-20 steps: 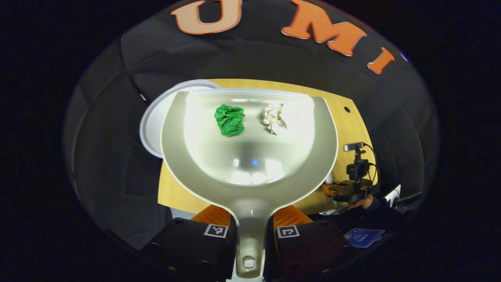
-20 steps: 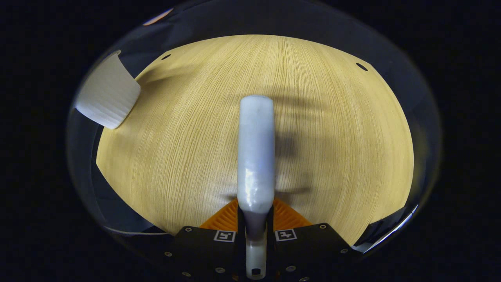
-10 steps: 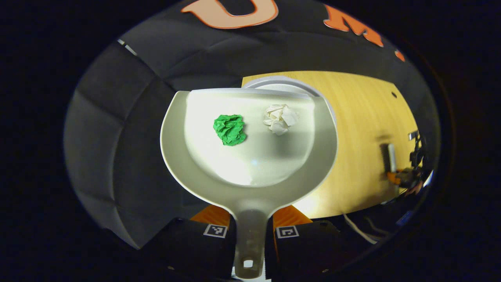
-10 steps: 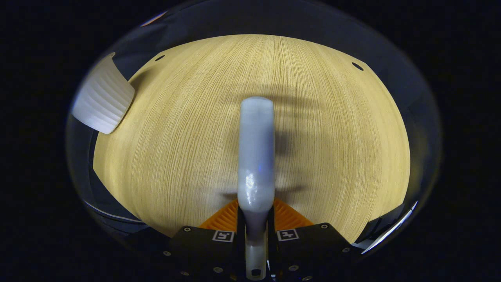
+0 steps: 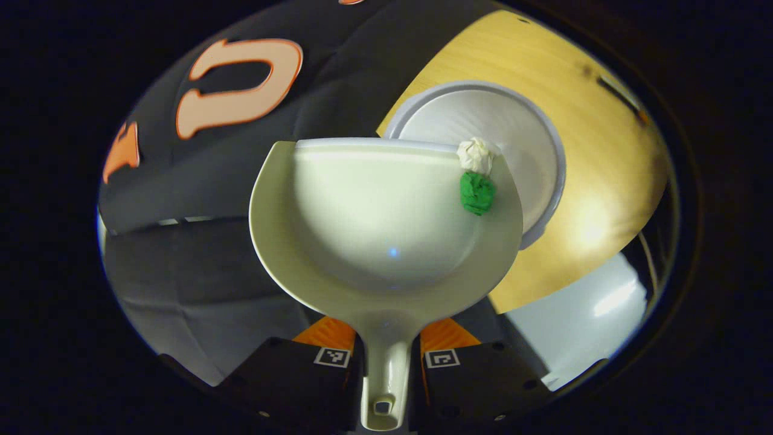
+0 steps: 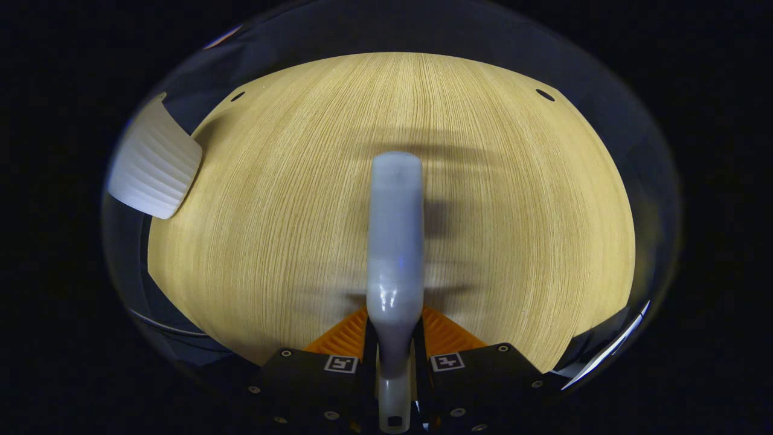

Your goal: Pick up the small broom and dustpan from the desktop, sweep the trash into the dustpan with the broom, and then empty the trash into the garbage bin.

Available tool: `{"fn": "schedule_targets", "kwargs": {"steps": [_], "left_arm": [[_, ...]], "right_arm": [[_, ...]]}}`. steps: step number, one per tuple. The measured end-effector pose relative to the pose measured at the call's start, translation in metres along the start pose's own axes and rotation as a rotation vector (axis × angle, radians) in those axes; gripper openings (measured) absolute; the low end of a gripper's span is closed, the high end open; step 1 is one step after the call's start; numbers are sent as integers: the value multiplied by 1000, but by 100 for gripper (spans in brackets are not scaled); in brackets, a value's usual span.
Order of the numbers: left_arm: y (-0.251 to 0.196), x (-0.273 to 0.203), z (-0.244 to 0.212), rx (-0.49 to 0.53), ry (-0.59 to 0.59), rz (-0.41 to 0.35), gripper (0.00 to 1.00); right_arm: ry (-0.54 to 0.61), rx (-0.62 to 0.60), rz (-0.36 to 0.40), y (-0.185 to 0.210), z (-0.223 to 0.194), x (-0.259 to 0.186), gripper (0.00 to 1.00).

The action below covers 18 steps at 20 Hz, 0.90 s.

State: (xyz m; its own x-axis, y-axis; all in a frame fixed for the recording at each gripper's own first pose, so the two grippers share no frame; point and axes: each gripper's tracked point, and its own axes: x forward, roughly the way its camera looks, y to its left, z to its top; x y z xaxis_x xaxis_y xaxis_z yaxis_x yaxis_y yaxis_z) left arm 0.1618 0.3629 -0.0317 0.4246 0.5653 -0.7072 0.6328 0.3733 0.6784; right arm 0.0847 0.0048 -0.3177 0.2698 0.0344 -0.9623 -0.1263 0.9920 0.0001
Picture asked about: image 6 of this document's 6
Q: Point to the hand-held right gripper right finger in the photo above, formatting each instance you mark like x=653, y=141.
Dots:
x=483, y=386

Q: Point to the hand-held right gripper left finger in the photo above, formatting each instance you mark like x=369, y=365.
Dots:
x=308, y=386

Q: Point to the white ribbed garbage bin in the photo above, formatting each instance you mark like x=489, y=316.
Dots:
x=154, y=169

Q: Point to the small white broom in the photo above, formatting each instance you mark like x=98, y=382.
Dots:
x=395, y=241

